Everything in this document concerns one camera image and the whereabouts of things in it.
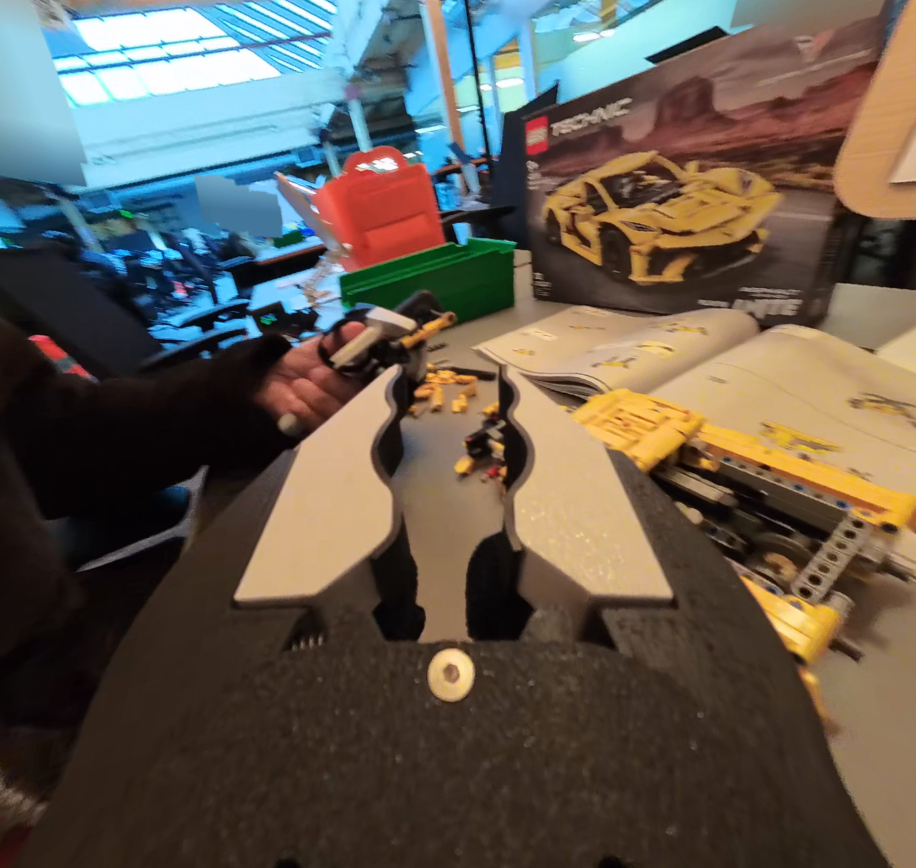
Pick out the thin yellow brick piece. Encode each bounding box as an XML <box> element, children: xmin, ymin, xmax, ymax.
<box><xmin>397</xmin><ymin>310</ymin><xmax>460</xmax><ymax>352</ymax></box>

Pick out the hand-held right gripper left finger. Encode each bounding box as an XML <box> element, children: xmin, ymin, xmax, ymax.
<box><xmin>232</xmin><ymin>369</ymin><xmax>425</xmax><ymax>643</ymax></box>

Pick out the toy car set box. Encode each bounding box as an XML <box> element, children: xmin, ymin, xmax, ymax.
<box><xmin>521</xmin><ymin>7</ymin><xmax>916</xmax><ymax>329</ymax></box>

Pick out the green plastic bin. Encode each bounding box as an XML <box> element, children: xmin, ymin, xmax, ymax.
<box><xmin>338</xmin><ymin>237</ymin><xmax>519</xmax><ymax>329</ymax></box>

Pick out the open instruction booklet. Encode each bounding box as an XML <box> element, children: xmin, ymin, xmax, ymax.
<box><xmin>474</xmin><ymin>302</ymin><xmax>916</xmax><ymax>507</ymax></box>

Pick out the yellow toy brick car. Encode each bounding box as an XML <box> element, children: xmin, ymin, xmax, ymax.
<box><xmin>572</xmin><ymin>387</ymin><xmax>916</xmax><ymax>733</ymax></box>

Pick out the black floor lamp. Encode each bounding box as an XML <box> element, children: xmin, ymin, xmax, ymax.
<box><xmin>430</xmin><ymin>0</ymin><xmax>498</xmax><ymax>170</ymax></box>

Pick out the wooden display board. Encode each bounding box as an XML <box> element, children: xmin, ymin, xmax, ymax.
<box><xmin>833</xmin><ymin>0</ymin><xmax>916</xmax><ymax>222</ymax></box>

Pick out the small black device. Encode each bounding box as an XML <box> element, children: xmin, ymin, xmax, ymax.
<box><xmin>250</xmin><ymin>302</ymin><xmax>324</xmax><ymax>342</ymax></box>

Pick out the grey desk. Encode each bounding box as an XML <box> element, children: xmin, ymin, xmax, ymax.
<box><xmin>187</xmin><ymin>246</ymin><xmax>916</xmax><ymax>868</ymax></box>

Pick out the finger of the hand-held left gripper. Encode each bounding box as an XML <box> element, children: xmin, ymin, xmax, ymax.
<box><xmin>364</xmin><ymin>309</ymin><xmax>422</xmax><ymax>349</ymax></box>

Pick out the black office chair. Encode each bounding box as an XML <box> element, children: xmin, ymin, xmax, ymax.
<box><xmin>0</xmin><ymin>244</ymin><xmax>256</xmax><ymax>385</ymax></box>

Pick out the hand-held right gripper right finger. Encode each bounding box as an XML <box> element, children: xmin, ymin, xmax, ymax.
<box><xmin>464</xmin><ymin>369</ymin><xmax>675</xmax><ymax>643</ymax></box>

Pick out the person's left hand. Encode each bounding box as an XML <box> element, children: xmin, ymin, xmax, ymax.
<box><xmin>258</xmin><ymin>320</ymin><xmax>379</xmax><ymax>437</ymax></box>

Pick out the orange plastic carry case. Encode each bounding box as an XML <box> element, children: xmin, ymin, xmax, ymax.
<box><xmin>311</xmin><ymin>146</ymin><xmax>448</xmax><ymax>272</ymax></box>

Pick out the pile of yellow brick pieces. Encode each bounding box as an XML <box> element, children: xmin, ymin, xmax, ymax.
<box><xmin>404</xmin><ymin>362</ymin><xmax>510</xmax><ymax>484</ymax></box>

